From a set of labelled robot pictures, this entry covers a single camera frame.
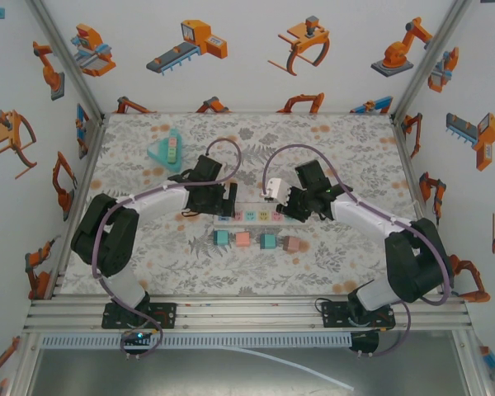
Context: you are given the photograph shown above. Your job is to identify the white power strip coloured sockets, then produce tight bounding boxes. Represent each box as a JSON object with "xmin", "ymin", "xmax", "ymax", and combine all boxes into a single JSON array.
[{"xmin": 212, "ymin": 200, "xmax": 313, "ymax": 227}]

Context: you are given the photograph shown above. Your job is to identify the teal triangular mountain socket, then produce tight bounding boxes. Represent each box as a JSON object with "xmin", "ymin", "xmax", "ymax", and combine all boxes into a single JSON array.
[{"xmin": 146, "ymin": 128, "xmax": 186, "ymax": 174}]

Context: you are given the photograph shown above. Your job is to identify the floral patterned table cloth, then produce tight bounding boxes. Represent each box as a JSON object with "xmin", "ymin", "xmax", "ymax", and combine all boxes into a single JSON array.
[{"xmin": 59, "ymin": 111, "xmax": 446, "ymax": 297}]

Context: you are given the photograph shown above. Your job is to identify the thin white tube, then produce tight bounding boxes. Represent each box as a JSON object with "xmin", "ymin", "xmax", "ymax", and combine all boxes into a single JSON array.
[{"xmin": 220, "ymin": 345, "xmax": 356, "ymax": 392}]

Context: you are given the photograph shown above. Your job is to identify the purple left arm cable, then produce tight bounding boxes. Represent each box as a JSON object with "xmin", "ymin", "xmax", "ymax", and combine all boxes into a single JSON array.
[{"xmin": 91, "ymin": 139, "xmax": 243, "ymax": 360}]

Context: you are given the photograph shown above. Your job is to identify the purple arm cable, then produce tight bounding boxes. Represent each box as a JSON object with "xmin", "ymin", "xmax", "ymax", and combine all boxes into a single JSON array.
[
  {"xmin": 91, "ymin": 139, "xmax": 243, "ymax": 360},
  {"xmin": 262, "ymin": 144, "xmax": 455, "ymax": 358}
]

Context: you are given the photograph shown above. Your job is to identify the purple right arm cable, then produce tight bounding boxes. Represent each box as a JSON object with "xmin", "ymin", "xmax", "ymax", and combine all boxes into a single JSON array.
[{"xmin": 262, "ymin": 144, "xmax": 455, "ymax": 358}]

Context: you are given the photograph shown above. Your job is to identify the aluminium table side rail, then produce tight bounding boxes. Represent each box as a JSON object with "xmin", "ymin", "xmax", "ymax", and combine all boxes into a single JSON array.
[
  {"xmin": 49, "ymin": 115, "xmax": 108, "ymax": 298},
  {"xmin": 389, "ymin": 115, "xmax": 453, "ymax": 298}
]

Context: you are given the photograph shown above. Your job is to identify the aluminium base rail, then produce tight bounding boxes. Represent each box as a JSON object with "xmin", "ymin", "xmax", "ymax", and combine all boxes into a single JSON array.
[{"xmin": 22, "ymin": 293, "xmax": 478, "ymax": 333}]

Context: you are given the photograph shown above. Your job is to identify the white slotted cable duct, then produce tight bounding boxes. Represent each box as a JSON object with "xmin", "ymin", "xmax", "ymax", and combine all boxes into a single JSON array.
[{"xmin": 39, "ymin": 332, "xmax": 354, "ymax": 351}]

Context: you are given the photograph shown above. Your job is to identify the black cable connector box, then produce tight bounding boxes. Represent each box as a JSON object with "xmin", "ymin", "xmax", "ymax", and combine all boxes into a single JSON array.
[
  {"xmin": 120, "ymin": 328, "xmax": 154, "ymax": 344},
  {"xmin": 349, "ymin": 331, "xmax": 380, "ymax": 356}
]

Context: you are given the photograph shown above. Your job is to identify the aluminium frame post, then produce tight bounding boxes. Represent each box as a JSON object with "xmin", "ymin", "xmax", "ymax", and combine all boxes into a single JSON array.
[
  {"xmin": 389, "ymin": 0, "xmax": 475, "ymax": 125},
  {"xmin": 24, "ymin": 0, "xmax": 108, "ymax": 125}
]

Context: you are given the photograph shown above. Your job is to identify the aluminium frame leg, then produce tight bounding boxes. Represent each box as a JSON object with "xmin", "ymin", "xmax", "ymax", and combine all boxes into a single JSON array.
[
  {"xmin": 6, "ymin": 332, "xmax": 42, "ymax": 396},
  {"xmin": 451, "ymin": 329, "xmax": 494, "ymax": 396}
]

